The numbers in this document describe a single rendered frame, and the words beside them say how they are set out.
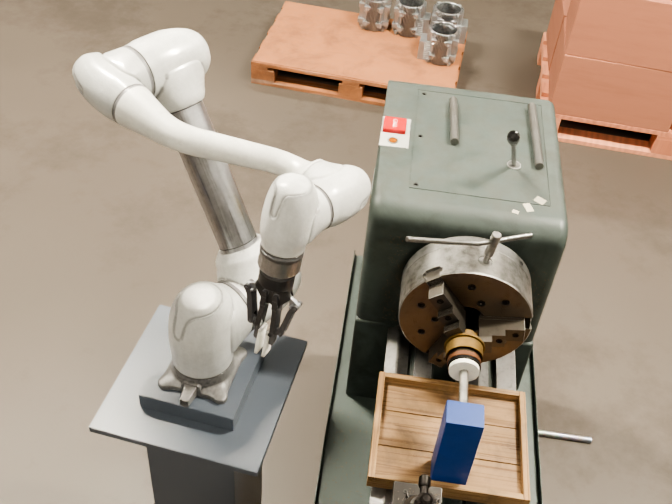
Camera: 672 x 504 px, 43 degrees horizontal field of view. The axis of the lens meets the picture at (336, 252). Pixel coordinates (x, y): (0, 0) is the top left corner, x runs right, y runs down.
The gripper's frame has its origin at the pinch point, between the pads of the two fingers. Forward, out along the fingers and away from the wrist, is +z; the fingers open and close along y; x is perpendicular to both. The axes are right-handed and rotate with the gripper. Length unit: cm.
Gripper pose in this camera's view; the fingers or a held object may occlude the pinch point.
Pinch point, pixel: (264, 340)
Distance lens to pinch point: 185.9
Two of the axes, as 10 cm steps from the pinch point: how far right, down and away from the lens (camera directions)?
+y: -8.9, -3.9, 2.3
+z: -1.9, 7.9, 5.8
